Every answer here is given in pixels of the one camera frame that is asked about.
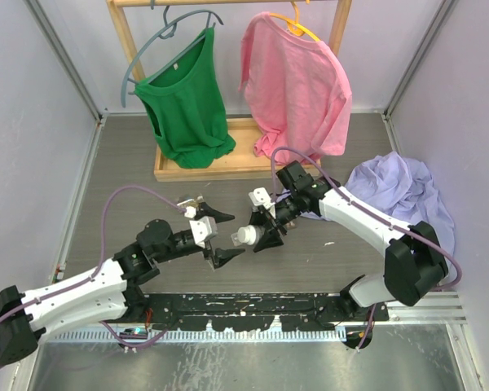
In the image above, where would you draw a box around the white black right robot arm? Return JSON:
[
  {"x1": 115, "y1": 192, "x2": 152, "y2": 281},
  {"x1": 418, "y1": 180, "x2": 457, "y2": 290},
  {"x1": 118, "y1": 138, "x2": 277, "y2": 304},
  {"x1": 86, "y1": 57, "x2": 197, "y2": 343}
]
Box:
[{"x1": 234, "y1": 161, "x2": 448, "y2": 321}]

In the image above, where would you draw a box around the white capped pill bottle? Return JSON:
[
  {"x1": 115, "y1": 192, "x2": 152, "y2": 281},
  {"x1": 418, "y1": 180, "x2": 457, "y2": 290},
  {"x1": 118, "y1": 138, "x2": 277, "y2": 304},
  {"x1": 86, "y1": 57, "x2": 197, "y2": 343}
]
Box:
[{"x1": 236, "y1": 225, "x2": 264, "y2": 246}]

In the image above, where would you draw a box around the aluminium frame rail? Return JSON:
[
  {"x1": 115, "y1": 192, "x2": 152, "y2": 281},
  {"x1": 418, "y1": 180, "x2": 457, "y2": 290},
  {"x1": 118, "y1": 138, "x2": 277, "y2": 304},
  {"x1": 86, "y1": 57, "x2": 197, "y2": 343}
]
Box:
[{"x1": 23, "y1": 292, "x2": 468, "y2": 327}]

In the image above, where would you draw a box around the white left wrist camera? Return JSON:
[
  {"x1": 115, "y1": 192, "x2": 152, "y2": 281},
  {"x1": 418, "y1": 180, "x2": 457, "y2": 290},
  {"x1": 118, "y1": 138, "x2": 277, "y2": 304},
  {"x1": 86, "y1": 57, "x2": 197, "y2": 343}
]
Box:
[{"x1": 189, "y1": 216, "x2": 218, "y2": 248}]

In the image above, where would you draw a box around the grey-blue clothes hanger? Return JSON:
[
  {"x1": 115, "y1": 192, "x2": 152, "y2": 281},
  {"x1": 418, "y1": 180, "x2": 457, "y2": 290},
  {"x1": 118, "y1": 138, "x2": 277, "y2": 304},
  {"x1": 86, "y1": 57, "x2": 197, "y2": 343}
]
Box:
[{"x1": 109, "y1": 1, "x2": 224, "y2": 108}]

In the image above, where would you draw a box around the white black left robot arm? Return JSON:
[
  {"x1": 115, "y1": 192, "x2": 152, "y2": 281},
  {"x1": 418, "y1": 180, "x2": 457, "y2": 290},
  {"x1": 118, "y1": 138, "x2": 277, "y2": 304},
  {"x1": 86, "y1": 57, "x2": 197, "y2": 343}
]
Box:
[{"x1": 0, "y1": 202, "x2": 242, "y2": 369}]

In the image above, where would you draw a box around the green t-shirt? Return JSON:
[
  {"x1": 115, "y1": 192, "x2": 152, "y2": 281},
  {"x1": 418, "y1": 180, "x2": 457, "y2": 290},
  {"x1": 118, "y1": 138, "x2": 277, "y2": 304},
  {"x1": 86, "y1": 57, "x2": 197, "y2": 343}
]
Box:
[{"x1": 134, "y1": 27, "x2": 236, "y2": 169}]

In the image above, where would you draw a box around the yellow clothes hanger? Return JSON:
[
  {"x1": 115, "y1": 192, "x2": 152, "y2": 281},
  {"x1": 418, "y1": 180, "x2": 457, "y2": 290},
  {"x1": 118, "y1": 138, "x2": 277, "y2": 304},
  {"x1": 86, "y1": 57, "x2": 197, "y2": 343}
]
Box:
[{"x1": 269, "y1": 1, "x2": 320, "y2": 42}]

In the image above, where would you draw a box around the wooden clothes rack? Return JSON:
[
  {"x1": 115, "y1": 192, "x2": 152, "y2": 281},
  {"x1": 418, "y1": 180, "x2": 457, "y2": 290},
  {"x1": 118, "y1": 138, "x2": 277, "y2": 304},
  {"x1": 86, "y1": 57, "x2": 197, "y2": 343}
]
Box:
[{"x1": 106, "y1": 0, "x2": 352, "y2": 182}]

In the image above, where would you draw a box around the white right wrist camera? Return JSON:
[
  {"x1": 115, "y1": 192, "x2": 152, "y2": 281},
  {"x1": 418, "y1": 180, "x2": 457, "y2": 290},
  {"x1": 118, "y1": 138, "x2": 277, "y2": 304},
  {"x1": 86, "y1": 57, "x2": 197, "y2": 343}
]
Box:
[{"x1": 249, "y1": 187, "x2": 275, "y2": 209}]

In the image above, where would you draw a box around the pink t-shirt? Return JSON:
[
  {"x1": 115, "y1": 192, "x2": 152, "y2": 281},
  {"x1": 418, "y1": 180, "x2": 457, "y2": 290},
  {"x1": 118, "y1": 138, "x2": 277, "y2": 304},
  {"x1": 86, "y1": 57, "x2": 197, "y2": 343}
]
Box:
[{"x1": 240, "y1": 12, "x2": 353, "y2": 165}]

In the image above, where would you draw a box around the clear bottle of yellow capsules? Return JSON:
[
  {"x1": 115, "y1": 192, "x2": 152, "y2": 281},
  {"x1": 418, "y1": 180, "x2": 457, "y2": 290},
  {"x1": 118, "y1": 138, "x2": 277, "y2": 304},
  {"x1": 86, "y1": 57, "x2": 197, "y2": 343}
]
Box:
[{"x1": 177, "y1": 195, "x2": 205, "y2": 209}]

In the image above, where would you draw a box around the white slotted cable duct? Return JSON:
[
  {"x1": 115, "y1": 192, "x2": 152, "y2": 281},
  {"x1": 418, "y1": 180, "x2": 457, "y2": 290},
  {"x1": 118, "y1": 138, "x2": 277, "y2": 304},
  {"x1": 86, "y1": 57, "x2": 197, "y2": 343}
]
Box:
[{"x1": 49, "y1": 324, "x2": 346, "y2": 343}]

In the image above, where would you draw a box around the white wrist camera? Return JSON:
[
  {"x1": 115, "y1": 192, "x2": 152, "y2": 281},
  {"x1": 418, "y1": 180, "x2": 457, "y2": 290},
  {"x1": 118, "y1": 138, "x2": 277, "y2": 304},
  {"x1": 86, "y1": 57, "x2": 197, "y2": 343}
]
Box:
[
  {"x1": 189, "y1": 216, "x2": 218, "y2": 248},
  {"x1": 249, "y1": 187, "x2": 275, "y2": 209}
]

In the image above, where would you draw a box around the lavender crumpled cloth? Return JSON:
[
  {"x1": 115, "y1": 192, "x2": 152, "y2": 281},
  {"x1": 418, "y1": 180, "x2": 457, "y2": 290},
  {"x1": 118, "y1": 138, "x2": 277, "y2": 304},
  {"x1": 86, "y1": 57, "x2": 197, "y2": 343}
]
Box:
[{"x1": 299, "y1": 151, "x2": 456, "y2": 261}]

